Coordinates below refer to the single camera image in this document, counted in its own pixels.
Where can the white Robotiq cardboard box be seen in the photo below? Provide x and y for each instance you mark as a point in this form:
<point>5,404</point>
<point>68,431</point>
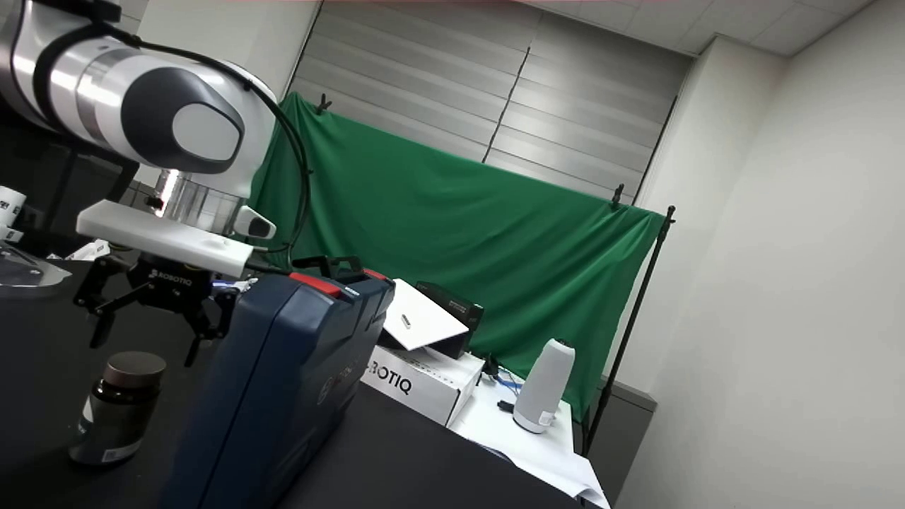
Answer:
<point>415,384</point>

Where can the green cloth backdrop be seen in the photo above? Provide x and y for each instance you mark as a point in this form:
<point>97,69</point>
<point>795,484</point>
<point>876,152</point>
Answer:
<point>470,227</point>

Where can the grey low cabinet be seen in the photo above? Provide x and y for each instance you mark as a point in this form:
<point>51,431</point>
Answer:
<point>625,434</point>

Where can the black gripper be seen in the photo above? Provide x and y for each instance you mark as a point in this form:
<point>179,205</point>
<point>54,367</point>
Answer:
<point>174,274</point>

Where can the dark bottle with black cap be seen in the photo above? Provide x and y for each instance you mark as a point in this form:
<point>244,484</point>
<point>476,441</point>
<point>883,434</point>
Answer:
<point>116,414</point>

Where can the grey window blinds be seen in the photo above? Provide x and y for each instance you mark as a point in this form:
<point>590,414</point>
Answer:
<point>568,101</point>

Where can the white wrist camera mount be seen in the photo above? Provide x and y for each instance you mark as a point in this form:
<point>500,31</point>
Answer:
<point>160,234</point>

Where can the white side table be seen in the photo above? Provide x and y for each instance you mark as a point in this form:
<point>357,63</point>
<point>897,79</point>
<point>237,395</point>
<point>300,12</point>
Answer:
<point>548,460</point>

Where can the black backdrop stand pole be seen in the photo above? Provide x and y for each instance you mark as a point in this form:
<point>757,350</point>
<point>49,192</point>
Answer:
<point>641,299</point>

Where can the blue plastic tool case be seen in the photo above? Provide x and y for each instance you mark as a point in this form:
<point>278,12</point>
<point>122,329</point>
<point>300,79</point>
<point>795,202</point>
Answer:
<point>285,395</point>

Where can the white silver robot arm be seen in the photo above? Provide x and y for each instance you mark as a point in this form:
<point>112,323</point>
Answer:
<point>115,93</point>

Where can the clear plastic cover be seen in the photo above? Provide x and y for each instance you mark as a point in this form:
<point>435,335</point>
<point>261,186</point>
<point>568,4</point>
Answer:
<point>23,268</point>

